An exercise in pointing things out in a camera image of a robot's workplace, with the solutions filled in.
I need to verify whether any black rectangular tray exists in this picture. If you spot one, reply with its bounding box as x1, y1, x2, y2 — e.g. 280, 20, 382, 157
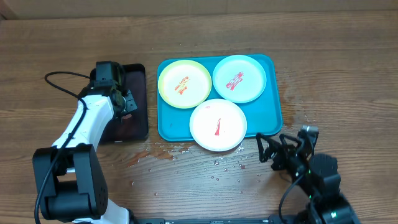
100, 63, 149, 144

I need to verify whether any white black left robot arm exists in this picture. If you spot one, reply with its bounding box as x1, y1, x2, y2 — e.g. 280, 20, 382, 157
32, 86, 137, 223

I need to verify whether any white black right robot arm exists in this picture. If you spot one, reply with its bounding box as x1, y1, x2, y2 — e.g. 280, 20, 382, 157
256, 126, 359, 224

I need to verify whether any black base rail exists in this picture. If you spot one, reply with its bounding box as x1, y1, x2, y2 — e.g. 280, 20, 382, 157
133, 214, 308, 224

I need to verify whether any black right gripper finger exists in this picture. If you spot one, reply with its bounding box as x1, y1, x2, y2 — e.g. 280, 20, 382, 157
279, 134, 302, 149
256, 133, 280, 163

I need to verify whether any white plastic plate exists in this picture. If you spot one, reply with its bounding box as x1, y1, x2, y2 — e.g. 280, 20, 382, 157
189, 99, 248, 152

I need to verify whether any teal plastic serving tray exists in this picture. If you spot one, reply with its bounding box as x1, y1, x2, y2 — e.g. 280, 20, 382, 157
157, 54, 284, 142

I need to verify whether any yellow-green plastic plate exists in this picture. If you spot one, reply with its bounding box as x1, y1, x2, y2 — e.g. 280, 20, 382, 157
158, 59, 212, 109

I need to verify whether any light blue plastic plate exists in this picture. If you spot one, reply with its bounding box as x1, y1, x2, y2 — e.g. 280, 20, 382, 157
212, 55, 267, 103

